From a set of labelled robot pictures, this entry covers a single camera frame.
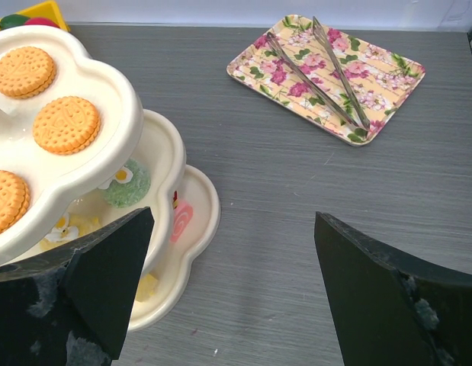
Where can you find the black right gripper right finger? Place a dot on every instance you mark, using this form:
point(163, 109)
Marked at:
point(390, 307)

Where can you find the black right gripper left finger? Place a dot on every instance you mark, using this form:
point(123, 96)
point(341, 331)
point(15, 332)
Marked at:
point(72, 305)

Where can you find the orange biscuit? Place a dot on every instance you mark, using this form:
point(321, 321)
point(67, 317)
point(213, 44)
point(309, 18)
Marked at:
point(26, 72)
point(15, 198)
point(66, 125)

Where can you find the green dome cake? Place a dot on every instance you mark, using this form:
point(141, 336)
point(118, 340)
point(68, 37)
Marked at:
point(128, 186)

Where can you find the pink swiss roll cake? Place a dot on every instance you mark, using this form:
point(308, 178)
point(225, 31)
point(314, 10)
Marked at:
point(183, 213)

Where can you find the cream three-tier cake stand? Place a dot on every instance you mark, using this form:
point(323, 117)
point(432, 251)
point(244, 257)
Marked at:
point(69, 184)

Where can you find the metal serving tongs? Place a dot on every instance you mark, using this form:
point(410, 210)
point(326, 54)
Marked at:
point(310, 61)

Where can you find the floral serving tray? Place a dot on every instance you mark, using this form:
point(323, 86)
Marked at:
point(381, 80)

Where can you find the yellow swiss roll cake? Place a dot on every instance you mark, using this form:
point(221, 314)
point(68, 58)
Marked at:
point(146, 287)

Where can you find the yellow dome cake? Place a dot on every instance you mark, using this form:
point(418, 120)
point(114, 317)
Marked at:
point(69, 227)

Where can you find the red apple back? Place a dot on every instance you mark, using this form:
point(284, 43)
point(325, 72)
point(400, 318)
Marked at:
point(41, 21)

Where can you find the green lime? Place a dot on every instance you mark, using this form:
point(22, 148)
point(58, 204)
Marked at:
point(13, 20)

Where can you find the yellow plastic fruit bin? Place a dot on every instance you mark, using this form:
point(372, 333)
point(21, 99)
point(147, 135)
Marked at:
point(47, 9)

